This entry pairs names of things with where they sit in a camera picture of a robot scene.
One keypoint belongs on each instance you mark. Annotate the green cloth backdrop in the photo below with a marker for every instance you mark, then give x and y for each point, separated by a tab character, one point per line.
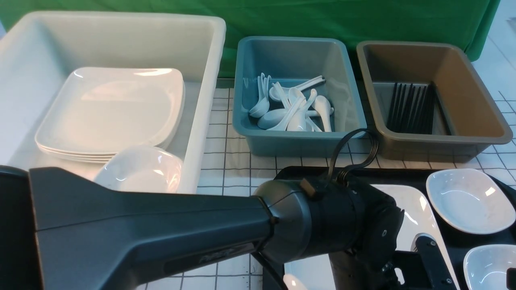
462	23

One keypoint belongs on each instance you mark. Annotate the bottom stacked white plate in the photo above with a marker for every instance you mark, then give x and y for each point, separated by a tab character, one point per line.
137	152

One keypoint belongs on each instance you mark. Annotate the black serving tray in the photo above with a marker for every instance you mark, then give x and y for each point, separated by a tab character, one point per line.
457	243

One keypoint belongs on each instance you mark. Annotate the top stacked white square plate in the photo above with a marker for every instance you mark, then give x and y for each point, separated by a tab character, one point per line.
109	108

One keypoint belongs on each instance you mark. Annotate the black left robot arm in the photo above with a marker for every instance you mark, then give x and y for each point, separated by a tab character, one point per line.
60	231

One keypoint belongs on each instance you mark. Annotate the teal plastic bin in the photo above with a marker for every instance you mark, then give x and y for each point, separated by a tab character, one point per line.
291	61

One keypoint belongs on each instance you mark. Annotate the large white plastic tub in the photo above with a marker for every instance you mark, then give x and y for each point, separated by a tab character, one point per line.
43	48

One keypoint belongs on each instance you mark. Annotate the white spoon pile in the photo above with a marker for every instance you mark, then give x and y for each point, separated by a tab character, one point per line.
297	108

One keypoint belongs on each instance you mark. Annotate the brown plastic bin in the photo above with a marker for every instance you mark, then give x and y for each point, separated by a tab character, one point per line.
466	119

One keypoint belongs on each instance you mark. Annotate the black chopsticks bundle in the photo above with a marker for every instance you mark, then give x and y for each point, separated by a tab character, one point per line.
412	108

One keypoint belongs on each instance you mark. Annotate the white rice plate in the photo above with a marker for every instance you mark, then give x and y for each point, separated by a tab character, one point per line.
316	273

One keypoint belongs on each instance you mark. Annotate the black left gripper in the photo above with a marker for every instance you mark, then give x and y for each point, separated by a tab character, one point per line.
423	268

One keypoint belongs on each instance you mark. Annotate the white bowl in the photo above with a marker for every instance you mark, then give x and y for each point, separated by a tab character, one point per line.
485	267
142	169
470	201

